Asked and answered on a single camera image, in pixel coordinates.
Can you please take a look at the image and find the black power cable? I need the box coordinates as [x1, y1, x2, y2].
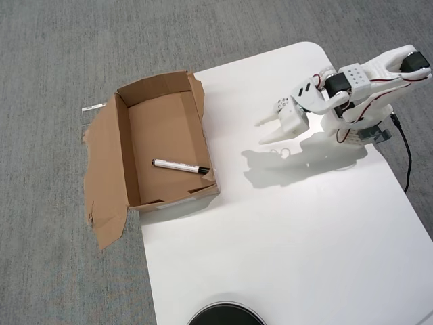
[390, 113, 413, 194]

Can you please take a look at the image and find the grey table clamp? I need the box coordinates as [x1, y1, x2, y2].
[359, 125, 392, 146]

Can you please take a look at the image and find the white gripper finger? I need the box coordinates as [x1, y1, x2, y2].
[254, 108, 281, 127]
[258, 126, 289, 146]

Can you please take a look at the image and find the black round object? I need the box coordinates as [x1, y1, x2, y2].
[186, 292, 268, 325]

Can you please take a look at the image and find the white marker pen black cap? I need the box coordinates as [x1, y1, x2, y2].
[150, 158, 211, 175]

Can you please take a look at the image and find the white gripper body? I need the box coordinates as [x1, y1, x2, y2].
[274, 95, 309, 137]

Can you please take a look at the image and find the open brown cardboard box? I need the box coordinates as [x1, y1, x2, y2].
[81, 70, 221, 251]

